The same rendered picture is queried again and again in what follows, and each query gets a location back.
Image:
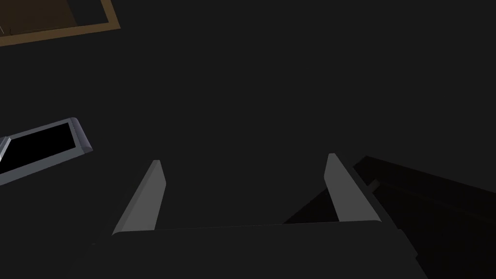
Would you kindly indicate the grey framed window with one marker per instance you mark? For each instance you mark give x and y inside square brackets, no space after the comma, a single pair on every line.
[42,149]

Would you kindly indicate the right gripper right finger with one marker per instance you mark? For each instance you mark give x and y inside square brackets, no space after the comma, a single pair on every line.
[350,197]

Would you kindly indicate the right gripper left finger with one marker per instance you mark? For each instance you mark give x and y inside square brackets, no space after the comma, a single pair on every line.
[144,205]

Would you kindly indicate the brown framed picture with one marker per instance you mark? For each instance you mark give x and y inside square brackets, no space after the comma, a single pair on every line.
[46,19]

